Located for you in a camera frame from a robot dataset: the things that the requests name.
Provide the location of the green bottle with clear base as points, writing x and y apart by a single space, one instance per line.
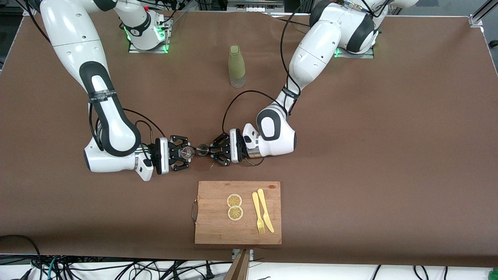
236 66

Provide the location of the yellow plastic fork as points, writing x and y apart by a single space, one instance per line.
256 208

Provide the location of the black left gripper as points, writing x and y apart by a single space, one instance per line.
225 149

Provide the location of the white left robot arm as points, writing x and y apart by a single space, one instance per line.
319 46

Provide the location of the yellow plastic knife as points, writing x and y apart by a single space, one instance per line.
264 210

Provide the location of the wooden cutting board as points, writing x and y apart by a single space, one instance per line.
218 225

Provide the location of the metal mount bracket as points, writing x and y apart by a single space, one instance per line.
251 253

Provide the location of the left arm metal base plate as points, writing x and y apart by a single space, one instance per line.
365 56

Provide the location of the clear glass shaker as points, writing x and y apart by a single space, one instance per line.
186 153

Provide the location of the steel measuring jigger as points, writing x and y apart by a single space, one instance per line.
202 149

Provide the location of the grey power strip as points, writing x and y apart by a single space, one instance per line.
253 7

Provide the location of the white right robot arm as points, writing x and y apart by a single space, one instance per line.
74 39

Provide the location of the aluminium frame profile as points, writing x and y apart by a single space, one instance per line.
480 11
30 12

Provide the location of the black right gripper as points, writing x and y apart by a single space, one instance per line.
172 153

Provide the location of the lemon slice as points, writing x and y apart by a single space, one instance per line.
235 213
234 200

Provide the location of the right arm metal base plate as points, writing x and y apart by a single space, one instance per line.
155 51

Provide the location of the brown table cover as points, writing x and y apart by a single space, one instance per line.
116 214

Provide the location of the wooden camera post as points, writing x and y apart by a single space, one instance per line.
239 268

